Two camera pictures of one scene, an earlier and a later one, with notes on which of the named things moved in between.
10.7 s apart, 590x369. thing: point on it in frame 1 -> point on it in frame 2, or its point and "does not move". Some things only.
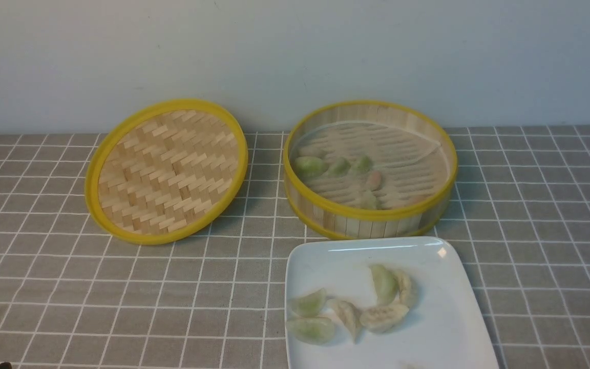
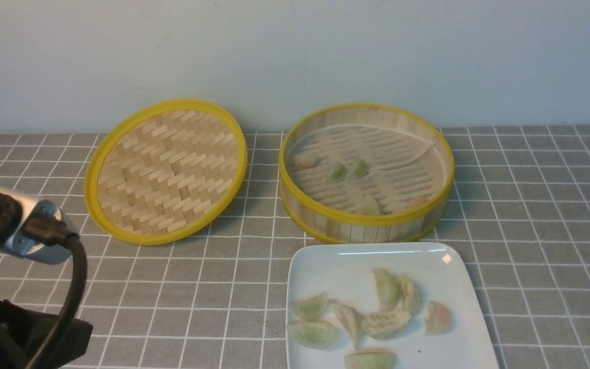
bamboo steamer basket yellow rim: (370, 170) does not move
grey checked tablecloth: (535, 230) does not move
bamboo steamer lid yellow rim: (163, 171) does not move
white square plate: (444, 329) does not move
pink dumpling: (375, 180) -> (439, 319)
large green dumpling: (310, 166) -> (371, 358)
